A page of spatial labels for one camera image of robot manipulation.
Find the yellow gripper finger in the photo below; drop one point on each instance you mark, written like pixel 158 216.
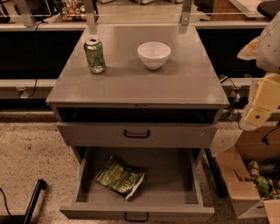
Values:
pixel 263 101
pixel 249 51

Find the green jalapeno chip bag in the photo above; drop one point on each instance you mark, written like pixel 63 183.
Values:
pixel 120 178

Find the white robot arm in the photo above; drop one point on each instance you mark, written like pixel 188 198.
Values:
pixel 268 56

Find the grey drawer cabinet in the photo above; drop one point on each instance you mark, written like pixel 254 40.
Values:
pixel 185 90

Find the grey open middle drawer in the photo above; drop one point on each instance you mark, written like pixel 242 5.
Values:
pixel 170 190

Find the grey closed upper drawer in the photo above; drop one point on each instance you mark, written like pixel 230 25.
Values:
pixel 93 134

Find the cardboard box with snacks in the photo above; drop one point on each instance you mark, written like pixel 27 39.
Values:
pixel 256 146

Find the white ceramic bowl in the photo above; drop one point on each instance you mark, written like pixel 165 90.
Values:
pixel 154 54

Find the green soda can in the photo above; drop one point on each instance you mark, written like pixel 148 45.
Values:
pixel 94 54

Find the basket of colourful items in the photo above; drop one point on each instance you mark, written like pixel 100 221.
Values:
pixel 73 10

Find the black metal stand leg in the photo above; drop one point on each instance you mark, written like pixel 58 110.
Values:
pixel 27 216

